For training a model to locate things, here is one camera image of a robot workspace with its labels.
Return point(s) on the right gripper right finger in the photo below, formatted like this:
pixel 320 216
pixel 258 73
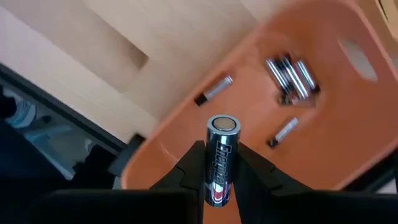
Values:
pixel 258 177

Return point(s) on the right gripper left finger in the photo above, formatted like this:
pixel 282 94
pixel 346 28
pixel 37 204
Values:
pixel 189 174

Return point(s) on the orange plastic bin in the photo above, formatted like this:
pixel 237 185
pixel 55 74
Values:
pixel 342 140

